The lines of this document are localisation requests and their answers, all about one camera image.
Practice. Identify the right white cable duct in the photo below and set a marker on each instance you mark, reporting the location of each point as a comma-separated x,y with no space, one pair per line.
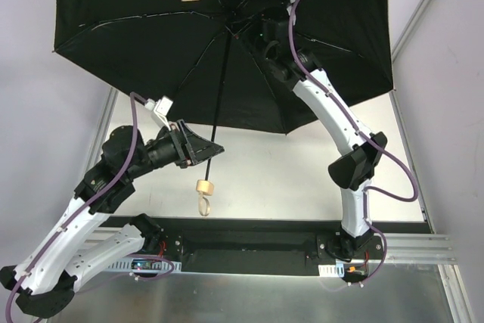
331,271

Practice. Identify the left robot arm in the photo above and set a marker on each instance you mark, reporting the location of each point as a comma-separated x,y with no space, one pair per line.
46,282

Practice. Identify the aluminium front rail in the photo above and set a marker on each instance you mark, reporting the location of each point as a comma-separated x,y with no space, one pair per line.
430,249

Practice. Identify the left white cable duct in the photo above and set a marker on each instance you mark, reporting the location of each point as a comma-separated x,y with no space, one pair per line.
148,266

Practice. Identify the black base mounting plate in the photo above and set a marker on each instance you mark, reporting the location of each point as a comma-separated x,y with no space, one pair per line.
253,247

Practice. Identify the right aluminium frame post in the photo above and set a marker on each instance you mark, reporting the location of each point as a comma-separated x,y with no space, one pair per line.
414,19

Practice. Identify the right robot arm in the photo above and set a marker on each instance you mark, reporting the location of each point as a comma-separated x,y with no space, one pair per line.
360,149

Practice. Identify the white cable duct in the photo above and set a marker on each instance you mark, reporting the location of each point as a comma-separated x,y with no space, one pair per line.
331,271
148,266

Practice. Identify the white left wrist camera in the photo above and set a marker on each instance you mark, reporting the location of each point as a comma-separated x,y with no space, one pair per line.
159,110

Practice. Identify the beige folding umbrella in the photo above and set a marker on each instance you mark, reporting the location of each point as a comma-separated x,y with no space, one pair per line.
201,54

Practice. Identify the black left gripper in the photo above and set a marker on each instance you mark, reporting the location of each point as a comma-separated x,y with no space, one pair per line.
183,149

